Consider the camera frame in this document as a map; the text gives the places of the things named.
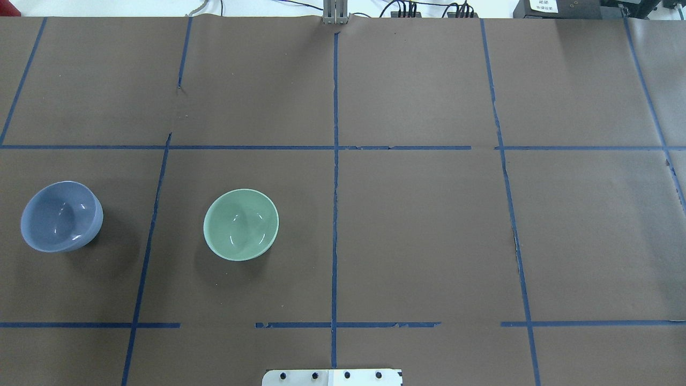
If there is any blue bowl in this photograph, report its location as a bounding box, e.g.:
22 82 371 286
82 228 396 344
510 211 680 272
20 181 105 253

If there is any green bowl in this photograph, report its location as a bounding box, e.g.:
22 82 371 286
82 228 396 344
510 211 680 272
203 189 280 262

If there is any brown paper table cover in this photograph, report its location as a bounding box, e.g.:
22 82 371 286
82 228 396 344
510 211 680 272
2 15 684 385

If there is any silver mounting plate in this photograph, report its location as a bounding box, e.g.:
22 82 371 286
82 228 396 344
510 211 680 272
262 368 404 385

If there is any grey aluminium post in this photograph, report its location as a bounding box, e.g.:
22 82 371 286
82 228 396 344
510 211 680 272
323 0 350 25

